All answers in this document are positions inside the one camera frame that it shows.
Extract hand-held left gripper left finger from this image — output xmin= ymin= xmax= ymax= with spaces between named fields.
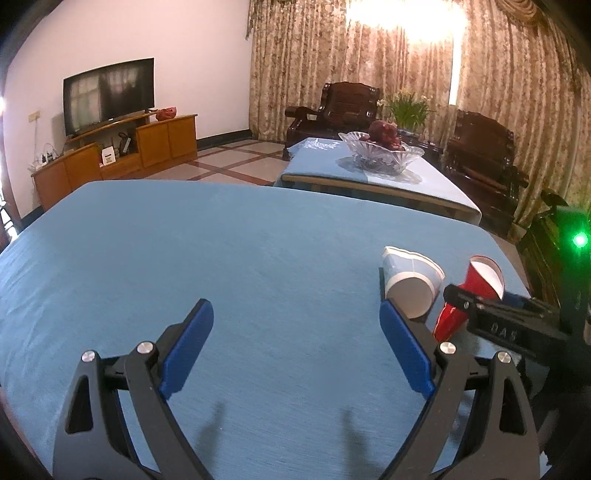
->
xmin=52 ymin=298 xmax=215 ymax=480

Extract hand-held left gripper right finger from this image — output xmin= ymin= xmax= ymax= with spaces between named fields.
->
xmin=379 ymin=299 xmax=541 ymax=480

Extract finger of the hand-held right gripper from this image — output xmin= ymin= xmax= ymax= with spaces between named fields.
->
xmin=443 ymin=284 xmax=491 ymax=324
xmin=502 ymin=290 xmax=561 ymax=318

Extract red plastic cup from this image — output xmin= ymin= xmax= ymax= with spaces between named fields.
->
xmin=434 ymin=255 xmax=506 ymax=344

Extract blue paper cup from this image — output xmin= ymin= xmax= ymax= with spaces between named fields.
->
xmin=381 ymin=246 xmax=445 ymax=320

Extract blue tablecloth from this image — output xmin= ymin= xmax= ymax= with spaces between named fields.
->
xmin=0 ymin=180 xmax=532 ymax=480

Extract dark wooden armchair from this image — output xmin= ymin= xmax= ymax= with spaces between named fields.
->
xmin=443 ymin=109 xmax=529 ymax=232
xmin=285 ymin=82 xmax=382 ymax=161

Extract dark wooden side table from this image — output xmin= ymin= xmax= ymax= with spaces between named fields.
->
xmin=399 ymin=129 xmax=448 ymax=168

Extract coffee table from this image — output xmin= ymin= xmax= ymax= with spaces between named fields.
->
xmin=277 ymin=174 xmax=481 ymax=226

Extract glass bowl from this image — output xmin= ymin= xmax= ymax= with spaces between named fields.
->
xmin=338 ymin=130 xmax=424 ymax=176

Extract dark red fruit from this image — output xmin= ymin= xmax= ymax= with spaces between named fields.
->
xmin=359 ymin=120 xmax=407 ymax=152

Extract potted green plant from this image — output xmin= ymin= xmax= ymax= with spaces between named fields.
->
xmin=378 ymin=90 xmax=437 ymax=134

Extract light blue coffee table cloth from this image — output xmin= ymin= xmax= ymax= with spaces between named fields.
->
xmin=273 ymin=137 xmax=482 ymax=227

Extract wooden television cabinet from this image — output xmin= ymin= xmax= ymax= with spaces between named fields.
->
xmin=30 ymin=114 xmax=199 ymax=213

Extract black television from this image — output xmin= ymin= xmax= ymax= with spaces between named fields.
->
xmin=62 ymin=58 xmax=156 ymax=138

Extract patterned beige curtains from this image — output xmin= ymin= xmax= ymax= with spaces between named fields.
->
xmin=245 ymin=0 xmax=585 ymax=241

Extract white power strip with cables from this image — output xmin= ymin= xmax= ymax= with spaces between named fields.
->
xmin=32 ymin=143 xmax=64 ymax=169

